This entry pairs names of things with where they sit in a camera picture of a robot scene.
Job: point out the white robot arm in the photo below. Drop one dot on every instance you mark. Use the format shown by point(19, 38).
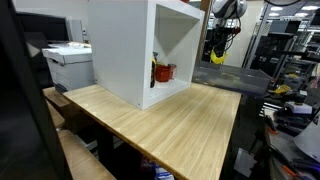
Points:
point(224, 10)

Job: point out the white cube shelf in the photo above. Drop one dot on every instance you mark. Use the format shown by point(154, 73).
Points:
point(125, 33)

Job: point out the white black device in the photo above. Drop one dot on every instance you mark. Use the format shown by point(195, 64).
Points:
point(297, 106)

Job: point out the yellow tool on bench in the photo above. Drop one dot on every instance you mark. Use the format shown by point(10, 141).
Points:
point(281, 89)

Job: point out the black foreground post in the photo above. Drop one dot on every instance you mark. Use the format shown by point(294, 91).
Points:
point(29, 145)

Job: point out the red mug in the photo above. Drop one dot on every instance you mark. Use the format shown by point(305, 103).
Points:
point(163, 73)

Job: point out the grey plastic container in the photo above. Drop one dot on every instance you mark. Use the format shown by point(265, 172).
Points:
point(245, 81)

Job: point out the black monitor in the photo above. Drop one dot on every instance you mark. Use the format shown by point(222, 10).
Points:
point(54, 28)

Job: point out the yellow banana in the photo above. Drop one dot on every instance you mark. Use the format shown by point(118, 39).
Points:
point(217, 60)

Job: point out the light wooden bench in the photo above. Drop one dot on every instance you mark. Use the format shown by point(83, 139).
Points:
point(82, 163)

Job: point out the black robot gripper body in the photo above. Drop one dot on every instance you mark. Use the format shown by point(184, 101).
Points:
point(223, 34)

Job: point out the white cardboard file box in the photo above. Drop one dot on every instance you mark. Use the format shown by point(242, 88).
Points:
point(70, 68)

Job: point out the red tin can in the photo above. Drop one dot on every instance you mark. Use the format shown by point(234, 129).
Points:
point(172, 71)

